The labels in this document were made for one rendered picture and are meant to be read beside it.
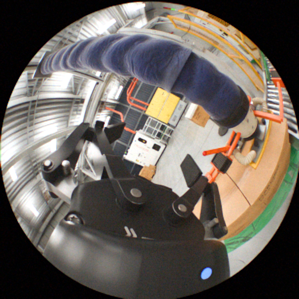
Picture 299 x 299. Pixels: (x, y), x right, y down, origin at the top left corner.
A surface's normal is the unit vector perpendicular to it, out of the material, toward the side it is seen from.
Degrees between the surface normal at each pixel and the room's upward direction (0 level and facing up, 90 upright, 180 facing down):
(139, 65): 93
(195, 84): 69
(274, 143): 0
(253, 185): 0
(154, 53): 100
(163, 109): 91
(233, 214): 0
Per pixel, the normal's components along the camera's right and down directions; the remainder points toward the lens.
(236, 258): -0.90, -0.43
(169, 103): -0.08, 0.36
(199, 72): -0.49, 0.43
